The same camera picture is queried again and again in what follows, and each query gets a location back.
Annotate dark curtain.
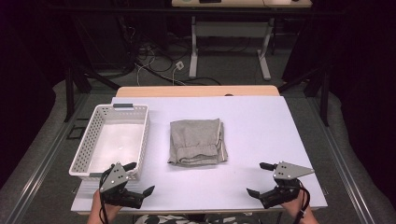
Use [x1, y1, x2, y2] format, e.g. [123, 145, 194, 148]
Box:
[326, 0, 396, 208]
[0, 0, 58, 189]

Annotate person's left hand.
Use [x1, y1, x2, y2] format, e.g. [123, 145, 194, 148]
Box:
[90, 189, 122, 219]

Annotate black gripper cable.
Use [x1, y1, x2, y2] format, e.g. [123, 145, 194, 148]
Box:
[291, 182, 312, 224]
[98, 167, 116, 224]

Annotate person's right hand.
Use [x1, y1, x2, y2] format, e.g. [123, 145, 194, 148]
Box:
[279, 189, 313, 219]

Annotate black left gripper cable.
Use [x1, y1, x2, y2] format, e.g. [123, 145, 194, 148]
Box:
[98, 167, 116, 224]

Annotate black metal stand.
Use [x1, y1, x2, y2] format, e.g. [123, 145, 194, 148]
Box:
[277, 63, 332, 127]
[63, 60, 121, 123]

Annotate white table cover board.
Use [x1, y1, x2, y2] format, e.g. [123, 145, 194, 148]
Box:
[70, 95, 329, 216]

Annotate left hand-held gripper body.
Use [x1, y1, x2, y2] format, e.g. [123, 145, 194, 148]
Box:
[98, 161, 145, 210]

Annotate wooden table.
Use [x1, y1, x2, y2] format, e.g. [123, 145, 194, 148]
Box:
[115, 85, 281, 98]

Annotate black floor cable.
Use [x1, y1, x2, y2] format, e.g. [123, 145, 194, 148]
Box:
[182, 76, 222, 87]

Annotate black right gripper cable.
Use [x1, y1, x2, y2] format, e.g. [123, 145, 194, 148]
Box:
[291, 182, 312, 224]

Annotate metal floor rail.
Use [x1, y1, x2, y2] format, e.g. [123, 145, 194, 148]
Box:
[5, 92, 92, 224]
[305, 96, 376, 224]

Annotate grey pants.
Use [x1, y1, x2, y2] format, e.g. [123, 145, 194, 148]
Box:
[167, 118, 229, 166]

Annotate person's patterned clothing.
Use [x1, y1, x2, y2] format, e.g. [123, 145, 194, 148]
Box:
[134, 212, 261, 224]

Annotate desk with white legs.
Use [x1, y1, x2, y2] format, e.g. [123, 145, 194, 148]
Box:
[171, 0, 314, 82]

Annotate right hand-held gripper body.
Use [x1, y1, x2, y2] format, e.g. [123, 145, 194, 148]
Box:
[259, 161, 316, 210]

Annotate white floor cable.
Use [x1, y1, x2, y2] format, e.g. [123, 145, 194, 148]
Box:
[135, 49, 188, 87]

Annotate white perforated plastic basket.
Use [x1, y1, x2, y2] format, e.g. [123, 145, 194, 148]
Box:
[68, 103, 150, 182]

